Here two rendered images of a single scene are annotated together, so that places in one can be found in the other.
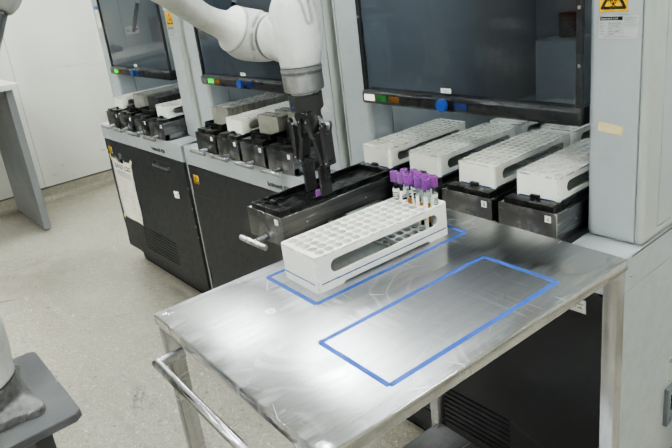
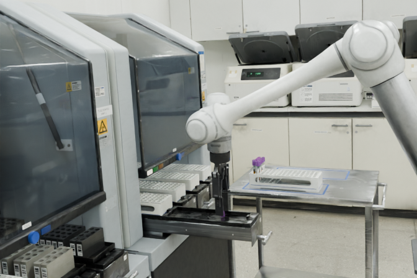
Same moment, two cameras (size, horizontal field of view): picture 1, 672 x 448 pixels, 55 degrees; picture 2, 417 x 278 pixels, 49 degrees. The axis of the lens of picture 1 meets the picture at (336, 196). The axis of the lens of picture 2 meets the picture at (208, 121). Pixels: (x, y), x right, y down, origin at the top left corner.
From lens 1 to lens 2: 2.69 m
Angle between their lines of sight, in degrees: 115
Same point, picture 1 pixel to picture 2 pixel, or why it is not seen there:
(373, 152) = (165, 203)
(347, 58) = (128, 154)
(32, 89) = not seen: outside the picture
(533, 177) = (206, 169)
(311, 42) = not seen: hidden behind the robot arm
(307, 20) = not seen: hidden behind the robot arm
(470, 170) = (193, 181)
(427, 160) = (182, 188)
